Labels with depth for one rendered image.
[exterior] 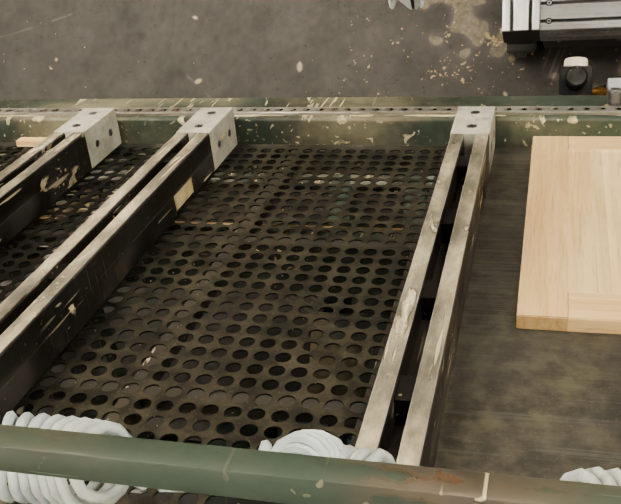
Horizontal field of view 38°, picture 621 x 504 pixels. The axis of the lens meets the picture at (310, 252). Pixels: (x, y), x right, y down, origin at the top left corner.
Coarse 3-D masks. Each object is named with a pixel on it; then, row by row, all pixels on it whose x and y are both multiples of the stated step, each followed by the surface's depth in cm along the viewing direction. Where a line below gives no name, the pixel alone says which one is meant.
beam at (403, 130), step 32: (480, 96) 161; (512, 96) 160; (544, 96) 158; (576, 96) 157; (0, 128) 177; (32, 128) 175; (128, 128) 169; (160, 128) 168; (256, 128) 163; (288, 128) 161; (320, 128) 160; (352, 128) 158; (384, 128) 157; (416, 128) 155; (448, 128) 154; (512, 128) 151; (544, 128) 150; (576, 128) 148; (608, 128) 147
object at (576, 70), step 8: (568, 64) 165; (576, 64) 164; (584, 64) 165; (560, 72) 164; (568, 72) 160; (576, 72) 160; (584, 72) 159; (592, 72) 163; (560, 80) 164; (568, 80) 160; (576, 80) 159; (584, 80) 159; (608, 80) 163; (616, 80) 163; (560, 88) 164; (568, 88) 163; (576, 88) 161; (584, 88) 163; (608, 88) 163
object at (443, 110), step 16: (0, 112) 177; (16, 112) 176; (32, 112) 175; (48, 112) 174; (64, 112) 173; (128, 112) 170; (144, 112) 169; (160, 112) 168; (176, 112) 167; (192, 112) 166; (240, 112) 164; (256, 112) 163; (272, 112) 162; (288, 112) 161; (304, 112) 161; (320, 112) 160; (336, 112) 159; (352, 112) 158; (368, 112) 158; (384, 112) 157; (400, 112) 156; (416, 112) 156; (432, 112) 155; (448, 112) 154; (496, 112) 152; (512, 112) 151; (528, 112) 151; (544, 112) 150; (560, 112) 149; (576, 112) 149; (592, 112) 148; (608, 112) 147
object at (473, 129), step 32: (480, 128) 141; (448, 160) 131; (480, 160) 130; (448, 192) 122; (480, 192) 127; (448, 224) 115; (416, 256) 106; (448, 256) 106; (416, 288) 100; (448, 288) 99; (416, 320) 96; (448, 320) 93; (384, 352) 89; (416, 352) 95; (448, 352) 93; (384, 384) 85; (416, 384) 84; (448, 384) 94; (384, 416) 80; (416, 416) 80; (288, 448) 52; (320, 448) 53; (384, 448) 80; (416, 448) 76
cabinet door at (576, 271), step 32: (544, 160) 141; (576, 160) 141; (608, 160) 140; (544, 192) 131; (576, 192) 131; (608, 192) 130; (544, 224) 122; (576, 224) 122; (608, 224) 121; (544, 256) 114; (576, 256) 114; (608, 256) 113; (544, 288) 107; (576, 288) 107; (608, 288) 107; (544, 320) 102; (576, 320) 101; (608, 320) 100
